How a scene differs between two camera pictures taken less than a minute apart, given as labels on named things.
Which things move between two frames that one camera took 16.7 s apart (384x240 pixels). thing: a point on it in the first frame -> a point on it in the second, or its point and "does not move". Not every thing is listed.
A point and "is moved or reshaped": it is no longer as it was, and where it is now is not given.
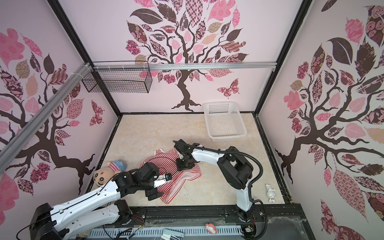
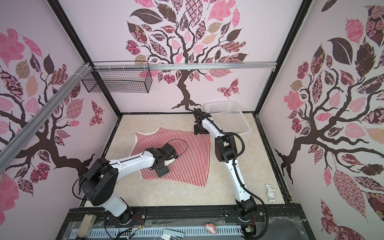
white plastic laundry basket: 224,121 does not move
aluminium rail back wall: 183,65 does not move
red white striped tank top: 166,161 is moved or reshaped
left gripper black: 153,194 -> 161,172
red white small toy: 211,228 does not move
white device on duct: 171,234 does not move
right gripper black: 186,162 -> 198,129
